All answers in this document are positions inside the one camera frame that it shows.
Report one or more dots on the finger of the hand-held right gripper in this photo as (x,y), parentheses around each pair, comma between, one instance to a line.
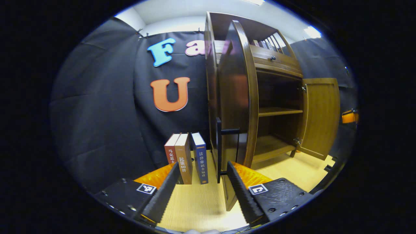
(349,117)

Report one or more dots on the brown book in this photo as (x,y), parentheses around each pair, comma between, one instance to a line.
(183,159)

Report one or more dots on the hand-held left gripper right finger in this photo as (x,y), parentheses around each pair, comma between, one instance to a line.
(243,195)

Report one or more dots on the wooden double-door shoe cabinet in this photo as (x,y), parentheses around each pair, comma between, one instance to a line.
(276,61)

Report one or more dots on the grey book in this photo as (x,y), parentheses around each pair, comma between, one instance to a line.
(263,43)

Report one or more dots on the black backdrop cloth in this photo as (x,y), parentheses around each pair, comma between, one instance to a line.
(97,113)

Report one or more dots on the large ceiling light panel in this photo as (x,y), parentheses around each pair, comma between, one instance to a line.
(255,1)

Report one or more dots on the blue book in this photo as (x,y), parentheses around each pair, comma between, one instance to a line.
(200,159)

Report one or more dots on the red book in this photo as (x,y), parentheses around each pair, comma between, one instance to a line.
(169,152)

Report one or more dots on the white book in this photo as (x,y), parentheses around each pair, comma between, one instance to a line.
(269,43)

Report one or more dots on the wooden shoe cabinet door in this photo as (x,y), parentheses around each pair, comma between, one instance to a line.
(320,113)
(237,97)

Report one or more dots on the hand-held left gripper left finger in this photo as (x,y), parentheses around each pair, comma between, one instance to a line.
(164,195)

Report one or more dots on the small ceiling light panel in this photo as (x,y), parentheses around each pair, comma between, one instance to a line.
(312,32)

